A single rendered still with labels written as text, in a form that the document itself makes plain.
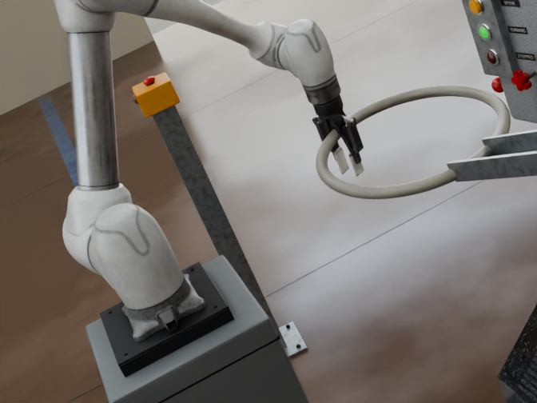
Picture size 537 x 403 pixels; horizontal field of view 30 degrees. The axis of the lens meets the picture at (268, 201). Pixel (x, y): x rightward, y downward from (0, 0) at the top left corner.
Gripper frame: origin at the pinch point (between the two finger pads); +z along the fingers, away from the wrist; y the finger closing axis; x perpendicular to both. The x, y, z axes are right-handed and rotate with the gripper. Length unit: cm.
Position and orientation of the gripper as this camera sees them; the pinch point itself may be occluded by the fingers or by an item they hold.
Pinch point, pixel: (348, 162)
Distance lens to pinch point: 269.0
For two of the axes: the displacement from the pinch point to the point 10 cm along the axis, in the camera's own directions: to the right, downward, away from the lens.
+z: 3.4, 8.1, 4.9
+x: 6.2, -5.8, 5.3
